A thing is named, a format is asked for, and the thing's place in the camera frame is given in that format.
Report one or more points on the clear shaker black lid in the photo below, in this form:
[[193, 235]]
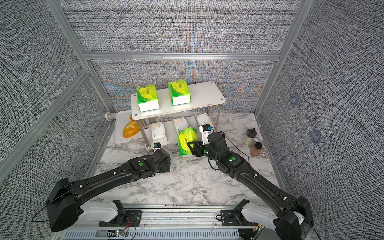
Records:
[[249, 137]]

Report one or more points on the white tissue pack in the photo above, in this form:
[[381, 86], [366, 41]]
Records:
[[180, 124], [158, 134], [204, 119]]

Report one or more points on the green tissue pack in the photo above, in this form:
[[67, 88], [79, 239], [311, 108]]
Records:
[[179, 92], [186, 136], [147, 98]]

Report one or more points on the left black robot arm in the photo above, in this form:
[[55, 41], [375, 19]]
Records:
[[65, 200]]

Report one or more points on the white two-tier shelf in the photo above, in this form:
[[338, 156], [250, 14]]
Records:
[[204, 95]]

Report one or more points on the aluminium front rail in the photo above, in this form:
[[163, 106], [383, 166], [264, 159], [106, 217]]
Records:
[[168, 223]]

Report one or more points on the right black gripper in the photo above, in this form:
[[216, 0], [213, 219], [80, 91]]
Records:
[[199, 148]]

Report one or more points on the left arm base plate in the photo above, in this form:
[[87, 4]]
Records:
[[124, 217]]

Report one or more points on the orange bread loaf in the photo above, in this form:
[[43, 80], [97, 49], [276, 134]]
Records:
[[131, 129]]

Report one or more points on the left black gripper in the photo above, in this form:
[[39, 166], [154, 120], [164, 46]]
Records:
[[166, 168]]

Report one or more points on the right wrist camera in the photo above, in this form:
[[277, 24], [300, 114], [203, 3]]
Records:
[[205, 130]]

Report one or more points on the grey tube end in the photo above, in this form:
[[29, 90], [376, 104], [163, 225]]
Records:
[[110, 116]]

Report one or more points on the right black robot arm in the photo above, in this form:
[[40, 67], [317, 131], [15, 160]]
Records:
[[294, 219]]

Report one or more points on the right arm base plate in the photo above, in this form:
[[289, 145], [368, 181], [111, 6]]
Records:
[[235, 217]]

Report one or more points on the brown spice bottle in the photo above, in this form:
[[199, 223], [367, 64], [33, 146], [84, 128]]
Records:
[[256, 149]]

